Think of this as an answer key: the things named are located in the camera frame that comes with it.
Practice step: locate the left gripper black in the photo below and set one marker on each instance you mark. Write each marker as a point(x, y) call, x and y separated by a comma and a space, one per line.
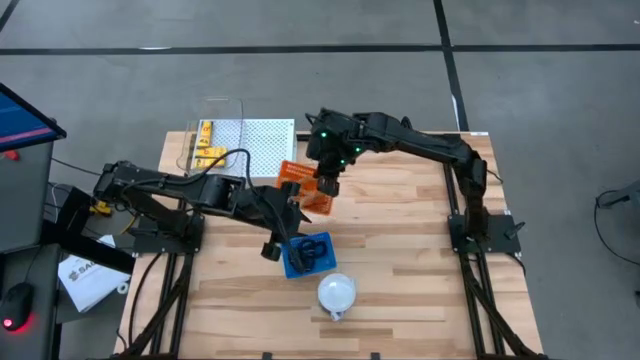
point(275, 215)

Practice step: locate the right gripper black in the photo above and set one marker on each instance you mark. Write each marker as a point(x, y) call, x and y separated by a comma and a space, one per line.
point(332, 145)

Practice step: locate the orange plastic basket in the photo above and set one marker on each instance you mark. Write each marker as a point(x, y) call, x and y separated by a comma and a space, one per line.
point(295, 172)

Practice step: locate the blue plastic basket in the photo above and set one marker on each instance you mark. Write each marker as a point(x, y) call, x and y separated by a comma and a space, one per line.
point(325, 267)

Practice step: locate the clear plastic bin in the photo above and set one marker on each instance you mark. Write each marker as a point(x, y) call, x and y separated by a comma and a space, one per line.
point(225, 112)

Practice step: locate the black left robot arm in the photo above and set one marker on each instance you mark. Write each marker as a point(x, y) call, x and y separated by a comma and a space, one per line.
point(150, 182)

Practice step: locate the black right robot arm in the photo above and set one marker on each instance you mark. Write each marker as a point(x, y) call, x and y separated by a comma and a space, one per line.
point(425, 142)

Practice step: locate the dark side desk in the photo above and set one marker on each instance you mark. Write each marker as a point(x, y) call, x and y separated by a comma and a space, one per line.
point(49, 310)

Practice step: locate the white perforated metal shelf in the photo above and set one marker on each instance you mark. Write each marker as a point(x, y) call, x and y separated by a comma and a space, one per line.
point(270, 145)

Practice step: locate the black clamp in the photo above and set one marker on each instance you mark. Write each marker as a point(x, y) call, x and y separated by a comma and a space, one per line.
point(406, 121)

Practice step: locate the white paper booklet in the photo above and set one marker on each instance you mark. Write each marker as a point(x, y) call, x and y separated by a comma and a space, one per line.
point(90, 285)

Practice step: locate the black electronics box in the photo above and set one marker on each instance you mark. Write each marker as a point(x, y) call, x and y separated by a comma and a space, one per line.
point(65, 202)

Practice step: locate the grey metal cabinet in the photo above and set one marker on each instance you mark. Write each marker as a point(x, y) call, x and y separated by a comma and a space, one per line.
point(25, 200)

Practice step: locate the black chair base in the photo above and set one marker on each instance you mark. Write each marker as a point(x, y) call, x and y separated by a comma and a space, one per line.
point(627, 200)

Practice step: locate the red button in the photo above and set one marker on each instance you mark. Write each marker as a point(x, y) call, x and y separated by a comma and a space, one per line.
point(10, 156)

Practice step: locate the blue screen monitor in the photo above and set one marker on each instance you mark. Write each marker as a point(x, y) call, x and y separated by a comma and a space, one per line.
point(20, 125)

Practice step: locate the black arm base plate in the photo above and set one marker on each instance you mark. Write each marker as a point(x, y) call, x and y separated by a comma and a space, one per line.
point(505, 246)
point(165, 246)

